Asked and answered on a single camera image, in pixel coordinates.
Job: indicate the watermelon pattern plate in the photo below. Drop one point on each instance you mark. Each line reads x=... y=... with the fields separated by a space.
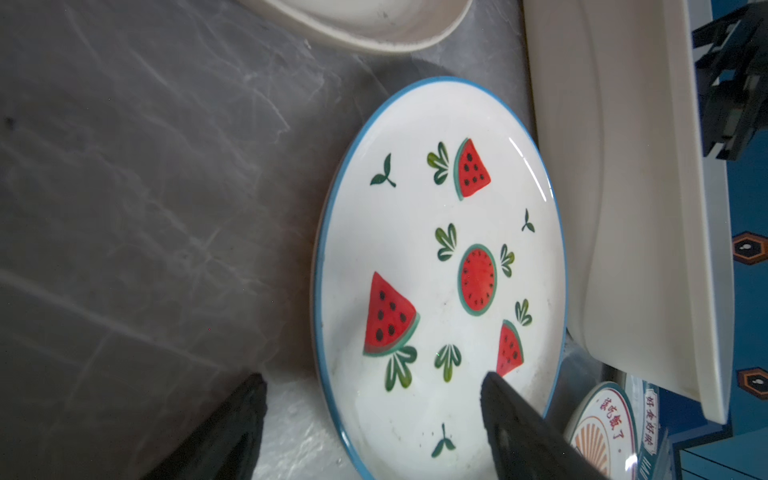
x=439 y=259

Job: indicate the white plastic bin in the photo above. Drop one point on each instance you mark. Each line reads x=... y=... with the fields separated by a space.
x=645 y=214

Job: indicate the cream plain plate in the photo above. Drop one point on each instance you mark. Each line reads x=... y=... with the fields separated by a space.
x=388 y=27

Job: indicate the orange sunburst plate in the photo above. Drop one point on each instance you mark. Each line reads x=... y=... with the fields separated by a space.
x=603 y=431

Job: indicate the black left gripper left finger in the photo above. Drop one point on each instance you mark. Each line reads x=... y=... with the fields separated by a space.
x=227 y=444

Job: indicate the green lettered plate right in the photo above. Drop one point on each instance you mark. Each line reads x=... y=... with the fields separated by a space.
x=645 y=401

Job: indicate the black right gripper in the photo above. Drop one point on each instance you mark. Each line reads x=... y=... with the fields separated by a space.
x=731 y=79

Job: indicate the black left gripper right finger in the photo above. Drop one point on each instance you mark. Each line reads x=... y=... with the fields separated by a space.
x=523 y=445

